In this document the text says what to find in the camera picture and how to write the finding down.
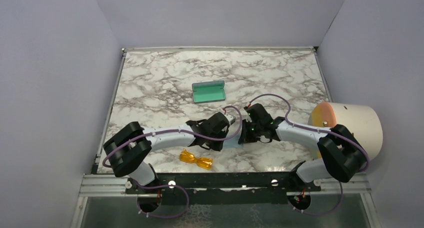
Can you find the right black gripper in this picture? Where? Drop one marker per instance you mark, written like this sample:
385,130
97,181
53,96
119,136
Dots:
245,137

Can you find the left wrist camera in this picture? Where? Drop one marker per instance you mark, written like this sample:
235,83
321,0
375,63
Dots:
230,118

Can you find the grey green glasses case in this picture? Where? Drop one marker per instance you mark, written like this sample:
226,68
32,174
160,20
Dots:
209,91

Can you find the aluminium frame rail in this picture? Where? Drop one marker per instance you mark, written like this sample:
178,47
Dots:
107,185

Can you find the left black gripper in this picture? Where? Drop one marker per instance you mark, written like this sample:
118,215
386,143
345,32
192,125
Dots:
217,147

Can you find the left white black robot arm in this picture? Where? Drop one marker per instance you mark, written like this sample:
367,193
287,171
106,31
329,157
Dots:
127,149

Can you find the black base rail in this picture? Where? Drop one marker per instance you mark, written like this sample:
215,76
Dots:
214,197

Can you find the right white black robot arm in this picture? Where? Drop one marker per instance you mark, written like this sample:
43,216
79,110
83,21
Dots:
341,154

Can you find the orange sunglasses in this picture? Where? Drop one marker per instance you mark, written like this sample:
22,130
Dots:
190,158

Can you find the white cylindrical drum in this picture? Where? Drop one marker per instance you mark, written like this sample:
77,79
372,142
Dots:
362,121

